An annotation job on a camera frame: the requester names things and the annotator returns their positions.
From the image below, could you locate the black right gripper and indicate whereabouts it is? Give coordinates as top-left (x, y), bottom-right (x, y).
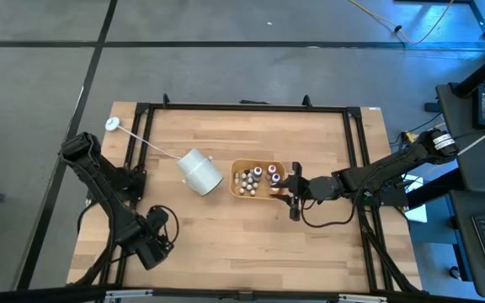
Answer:
top-left (276, 162), bottom-right (336, 222)

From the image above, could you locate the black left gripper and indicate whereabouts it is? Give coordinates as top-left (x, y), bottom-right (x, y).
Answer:
top-left (118, 205), bottom-right (171, 271)

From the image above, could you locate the yellow plastic bin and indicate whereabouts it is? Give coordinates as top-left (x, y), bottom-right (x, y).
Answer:
top-left (229, 157), bottom-right (289, 199)

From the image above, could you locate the white cup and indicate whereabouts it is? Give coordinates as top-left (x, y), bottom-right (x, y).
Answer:
top-left (176, 147), bottom-right (224, 198)

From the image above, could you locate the black crossbeam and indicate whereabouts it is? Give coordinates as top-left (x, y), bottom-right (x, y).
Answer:
top-left (0, 284), bottom-right (485, 303)

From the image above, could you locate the black desk leg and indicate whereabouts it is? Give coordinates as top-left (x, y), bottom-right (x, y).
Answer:
top-left (406, 170), bottom-right (466, 210)
top-left (450, 40), bottom-right (485, 98)

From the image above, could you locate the dark grey desk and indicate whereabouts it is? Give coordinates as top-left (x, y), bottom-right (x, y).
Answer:
top-left (435, 82), bottom-right (485, 193)
top-left (448, 189), bottom-right (485, 300)

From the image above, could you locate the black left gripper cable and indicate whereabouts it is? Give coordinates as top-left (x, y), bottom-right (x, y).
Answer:
top-left (152, 205), bottom-right (180, 253)

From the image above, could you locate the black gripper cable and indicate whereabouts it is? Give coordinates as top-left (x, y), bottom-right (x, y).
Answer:
top-left (300, 201), bottom-right (357, 229)
top-left (152, 205), bottom-right (180, 253)

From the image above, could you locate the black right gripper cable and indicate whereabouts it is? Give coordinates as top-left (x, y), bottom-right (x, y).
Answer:
top-left (300, 201), bottom-right (357, 229)

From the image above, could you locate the silver bracket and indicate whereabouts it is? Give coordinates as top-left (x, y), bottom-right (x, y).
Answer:
top-left (338, 293), bottom-right (389, 303)
top-left (104, 289), bottom-right (154, 300)

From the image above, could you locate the black aluminium table frame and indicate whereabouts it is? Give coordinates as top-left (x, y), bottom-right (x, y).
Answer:
top-left (67, 93), bottom-right (423, 295)

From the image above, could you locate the white lamp cable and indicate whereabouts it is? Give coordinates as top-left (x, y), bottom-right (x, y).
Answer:
top-left (118, 125), bottom-right (184, 161)

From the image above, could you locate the yellow power cord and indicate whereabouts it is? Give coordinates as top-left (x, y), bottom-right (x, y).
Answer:
top-left (349, 0), bottom-right (456, 45)

